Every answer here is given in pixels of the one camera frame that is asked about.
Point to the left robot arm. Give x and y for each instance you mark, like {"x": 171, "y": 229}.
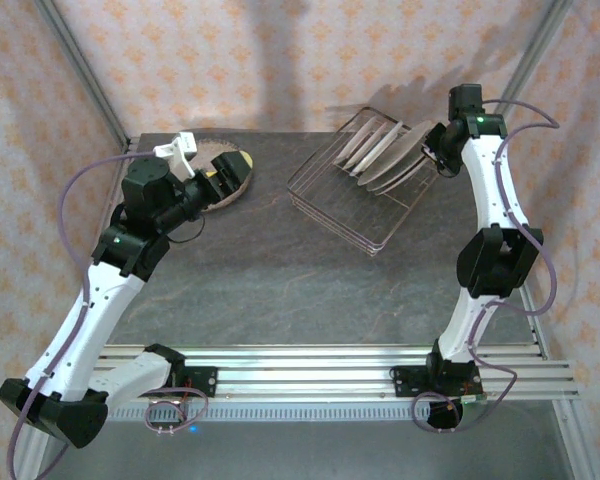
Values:
{"x": 80, "y": 330}

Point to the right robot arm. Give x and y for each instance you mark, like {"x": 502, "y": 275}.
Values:
{"x": 490, "y": 190}

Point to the small green circuit board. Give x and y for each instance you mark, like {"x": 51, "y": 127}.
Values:
{"x": 472, "y": 399}

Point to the aluminium table side rail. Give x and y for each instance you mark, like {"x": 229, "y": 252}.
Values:
{"x": 541, "y": 342}
{"x": 128, "y": 152}

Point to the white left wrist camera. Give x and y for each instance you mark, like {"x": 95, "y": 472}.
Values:
{"x": 180, "y": 147}

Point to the aluminium frame post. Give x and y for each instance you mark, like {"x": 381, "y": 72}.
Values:
{"x": 521, "y": 75}
{"x": 87, "y": 80}

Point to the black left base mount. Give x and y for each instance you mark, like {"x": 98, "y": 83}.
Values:
{"x": 205, "y": 382}

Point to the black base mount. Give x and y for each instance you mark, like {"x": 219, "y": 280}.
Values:
{"x": 205, "y": 382}
{"x": 405, "y": 382}

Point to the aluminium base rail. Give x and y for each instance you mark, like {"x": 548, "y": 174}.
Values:
{"x": 300, "y": 372}

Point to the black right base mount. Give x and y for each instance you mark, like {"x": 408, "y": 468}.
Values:
{"x": 405, "y": 382}

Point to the aluminium frame leg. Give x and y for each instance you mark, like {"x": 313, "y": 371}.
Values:
{"x": 575, "y": 445}
{"x": 30, "y": 460}

